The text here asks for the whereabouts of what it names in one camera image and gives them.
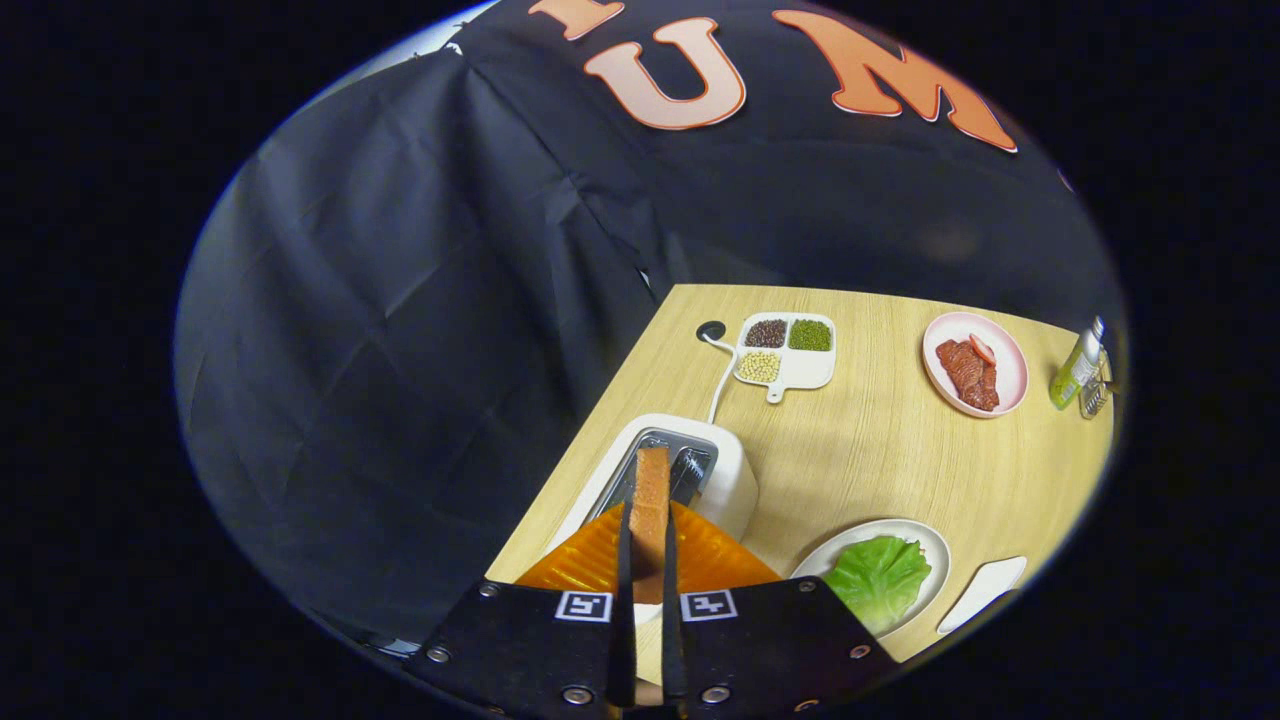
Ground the green lettuce leaf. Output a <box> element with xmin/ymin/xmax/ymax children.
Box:
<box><xmin>824</xmin><ymin>535</ymin><xmax>933</xmax><ymax>635</ymax></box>

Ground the white toaster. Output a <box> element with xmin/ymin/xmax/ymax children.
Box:
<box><xmin>545</xmin><ymin>413</ymin><xmax>759</xmax><ymax>626</ymax></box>

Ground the pink plate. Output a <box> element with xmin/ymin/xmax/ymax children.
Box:
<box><xmin>922</xmin><ymin>312</ymin><xmax>1030</xmax><ymax>418</ymax></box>

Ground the metal wire basket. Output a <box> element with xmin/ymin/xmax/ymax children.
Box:
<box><xmin>1079</xmin><ymin>350</ymin><xmax>1116</xmax><ymax>419</ymax></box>

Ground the green label bottle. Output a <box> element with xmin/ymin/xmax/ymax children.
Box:
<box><xmin>1049</xmin><ymin>317</ymin><xmax>1106</xmax><ymax>410</ymax></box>

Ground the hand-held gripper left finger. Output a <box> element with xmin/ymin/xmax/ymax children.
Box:
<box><xmin>410</xmin><ymin>503</ymin><xmax>638</xmax><ymax>720</ymax></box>

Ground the white toaster cable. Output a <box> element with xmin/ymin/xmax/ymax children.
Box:
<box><xmin>703</xmin><ymin>335</ymin><xmax>738</xmax><ymax>424</ymax></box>

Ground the white divided dish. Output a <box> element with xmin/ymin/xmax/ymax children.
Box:
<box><xmin>732</xmin><ymin>312</ymin><xmax>837</xmax><ymax>404</ymax></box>

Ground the red meat slice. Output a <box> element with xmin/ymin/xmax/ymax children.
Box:
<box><xmin>936</xmin><ymin>339</ymin><xmax>1000</xmax><ymax>412</ymax></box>

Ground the toasted bread slice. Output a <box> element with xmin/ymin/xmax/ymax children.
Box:
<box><xmin>628</xmin><ymin>447</ymin><xmax>672</xmax><ymax>605</ymax></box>

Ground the small square white plate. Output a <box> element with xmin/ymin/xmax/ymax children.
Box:
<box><xmin>937</xmin><ymin>556</ymin><xmax>1029</xmax><ymax>635</ymax></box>

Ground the black backdrop cloth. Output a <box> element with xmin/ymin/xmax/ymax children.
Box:
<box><xmin>175</xmin><ymin>0</ymin><xmax>1126</xmax><ymax>651</ymax></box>

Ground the round white plate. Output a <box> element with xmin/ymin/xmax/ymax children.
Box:
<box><xmin>790</xmin><ymin>518</ymin><xmax>952</xmax><ymax>641</ymax></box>

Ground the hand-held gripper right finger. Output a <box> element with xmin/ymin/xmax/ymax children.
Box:
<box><xmin>660</xmin><ymin>503</ymin><xmax>898</xmax><ymax>720</ymax></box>

